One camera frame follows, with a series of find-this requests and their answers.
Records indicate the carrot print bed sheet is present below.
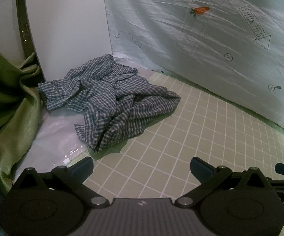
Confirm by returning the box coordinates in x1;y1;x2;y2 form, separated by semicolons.
102;0;284;138

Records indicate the blue plaid shirt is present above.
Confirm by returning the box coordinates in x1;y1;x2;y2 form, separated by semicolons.
38;53;181;154

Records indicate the green grid mat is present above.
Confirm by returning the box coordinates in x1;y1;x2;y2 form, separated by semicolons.
82;70;284;199

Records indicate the green curtain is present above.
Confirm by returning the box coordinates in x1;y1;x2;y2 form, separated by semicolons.
0;28;45;197

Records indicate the clear plastic sheet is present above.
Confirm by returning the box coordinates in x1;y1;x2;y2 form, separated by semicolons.
13;54;155;175

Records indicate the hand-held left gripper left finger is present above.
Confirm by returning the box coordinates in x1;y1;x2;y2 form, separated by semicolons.
13;157;111;208

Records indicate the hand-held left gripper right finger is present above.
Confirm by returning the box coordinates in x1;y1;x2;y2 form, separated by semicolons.
175;157;274;208

